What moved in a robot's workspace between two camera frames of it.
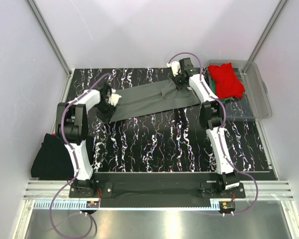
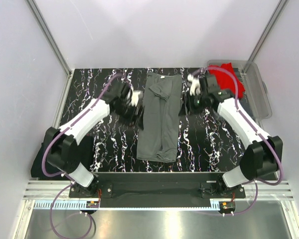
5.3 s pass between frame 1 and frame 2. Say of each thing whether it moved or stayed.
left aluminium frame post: stayed
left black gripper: moved
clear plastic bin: stayed
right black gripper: moved
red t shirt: stayed
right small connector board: stayed
